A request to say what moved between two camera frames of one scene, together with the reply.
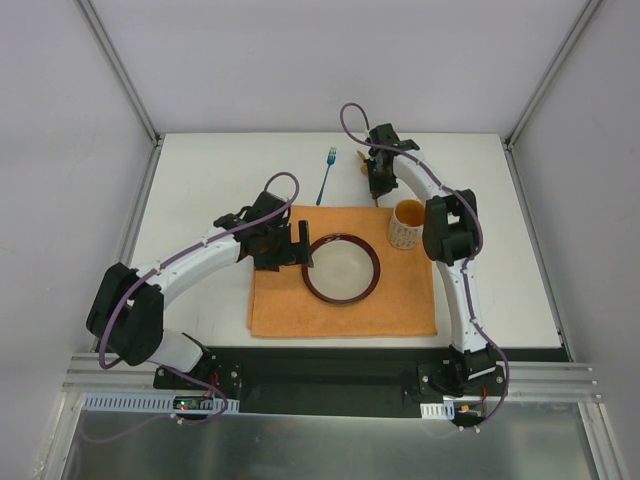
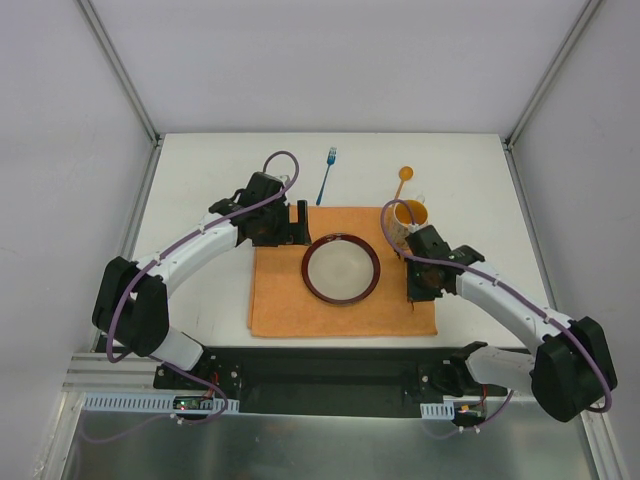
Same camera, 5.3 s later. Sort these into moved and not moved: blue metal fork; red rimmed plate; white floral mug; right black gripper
Moved: right black gripper
Not moved: white floral mug; blue metal fork; red rimmed plate
